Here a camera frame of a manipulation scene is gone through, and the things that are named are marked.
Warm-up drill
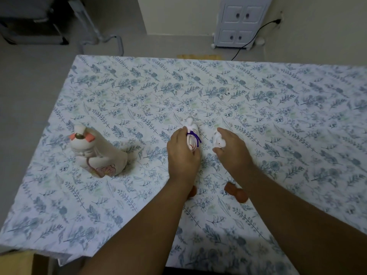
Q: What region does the grey metal chair frame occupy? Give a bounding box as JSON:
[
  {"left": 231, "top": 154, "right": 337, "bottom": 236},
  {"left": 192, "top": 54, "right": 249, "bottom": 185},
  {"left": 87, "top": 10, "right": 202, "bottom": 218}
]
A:
[{"left": 69, "top": 0, "right": 124, "bottom": 57}]

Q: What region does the person's right forearm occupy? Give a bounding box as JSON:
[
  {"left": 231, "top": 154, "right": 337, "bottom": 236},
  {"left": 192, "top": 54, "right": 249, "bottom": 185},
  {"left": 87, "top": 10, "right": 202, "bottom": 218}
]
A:
[{"left": 235, "top": 164, "right": 367, "bottom": 275}]

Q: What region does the blue floral tablecloth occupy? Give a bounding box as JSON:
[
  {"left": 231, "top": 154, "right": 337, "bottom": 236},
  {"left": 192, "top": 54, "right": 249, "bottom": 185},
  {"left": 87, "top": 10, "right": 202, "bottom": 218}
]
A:
[{"left": 0, "top": 55, "right": 367, "bottom": 275}]

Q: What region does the person's left forearm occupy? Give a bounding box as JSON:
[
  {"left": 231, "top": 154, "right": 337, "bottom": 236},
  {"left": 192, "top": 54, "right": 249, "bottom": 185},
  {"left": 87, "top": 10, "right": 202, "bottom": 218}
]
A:
[{"left": 78, "top": 177, "right": 195, "bottom": 275}]

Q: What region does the small white figurine purple cord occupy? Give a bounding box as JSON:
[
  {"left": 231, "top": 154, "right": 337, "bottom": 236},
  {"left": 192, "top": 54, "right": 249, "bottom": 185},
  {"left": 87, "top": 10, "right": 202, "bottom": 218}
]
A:
[{"left": 182, "top": 117, "right": 202, "bottom": 152}]

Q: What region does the white small cabinet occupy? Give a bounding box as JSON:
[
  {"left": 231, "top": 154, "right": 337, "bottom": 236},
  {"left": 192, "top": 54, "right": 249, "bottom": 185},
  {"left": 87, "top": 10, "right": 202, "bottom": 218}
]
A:
[{"left": 211, "top": 0, "right": 273, "bottom": 50}]

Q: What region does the dark grey furniture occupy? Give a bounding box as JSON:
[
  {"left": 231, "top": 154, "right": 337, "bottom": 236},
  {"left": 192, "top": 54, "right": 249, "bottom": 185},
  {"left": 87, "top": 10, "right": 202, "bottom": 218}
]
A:
[{"left": 0, "top": 0, "right": 69, "bottom": 45}]

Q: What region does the person's left hand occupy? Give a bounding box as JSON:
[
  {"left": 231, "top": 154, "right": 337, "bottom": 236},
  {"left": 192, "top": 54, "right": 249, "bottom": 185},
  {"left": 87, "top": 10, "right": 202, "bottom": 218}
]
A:
[{"left": 166, "top": 126, "right": 202, "bottom": 186}]

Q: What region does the person's right hand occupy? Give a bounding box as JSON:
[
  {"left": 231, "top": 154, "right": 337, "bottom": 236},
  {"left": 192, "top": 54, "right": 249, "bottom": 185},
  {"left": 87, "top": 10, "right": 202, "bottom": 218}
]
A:
[{"left": 212, "top": 127, "right": 254, "bottom": 178}]

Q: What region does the large white ceramic doll figurine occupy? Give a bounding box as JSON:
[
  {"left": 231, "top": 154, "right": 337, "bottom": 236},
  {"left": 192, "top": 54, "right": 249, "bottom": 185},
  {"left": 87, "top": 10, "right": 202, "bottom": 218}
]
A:
[{"left": 69, "top": 124, "right": 128, "bottom": 178}]

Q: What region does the small white figurine plain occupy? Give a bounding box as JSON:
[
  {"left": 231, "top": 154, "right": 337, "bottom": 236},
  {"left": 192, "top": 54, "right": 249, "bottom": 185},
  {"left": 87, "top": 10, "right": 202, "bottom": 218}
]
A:
[{"left": 212, "top": 130, "right": 226, "bottom": 149}]

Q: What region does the black power cable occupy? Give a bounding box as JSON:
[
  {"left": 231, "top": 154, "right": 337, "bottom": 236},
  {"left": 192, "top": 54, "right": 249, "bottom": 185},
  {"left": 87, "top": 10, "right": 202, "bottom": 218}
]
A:
[{"left": 231, "top": 19, "right": 283, "bottom": 61}]

